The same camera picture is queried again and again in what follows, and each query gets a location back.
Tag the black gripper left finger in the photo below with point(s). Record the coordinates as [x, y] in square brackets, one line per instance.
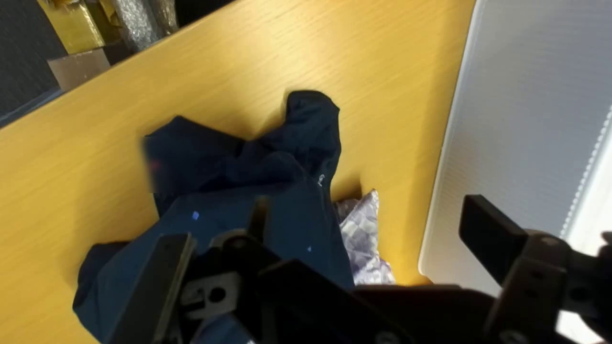
[165, 279]

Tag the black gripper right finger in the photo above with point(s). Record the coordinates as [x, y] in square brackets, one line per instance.
[509, 254]

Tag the dark blue clothing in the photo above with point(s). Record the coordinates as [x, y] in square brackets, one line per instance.
[255, 172]

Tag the purple checkered clothing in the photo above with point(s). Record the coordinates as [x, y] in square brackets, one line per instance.
[364, 235]

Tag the white plastic container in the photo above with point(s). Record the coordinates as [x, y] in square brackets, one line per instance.
[522, 96]

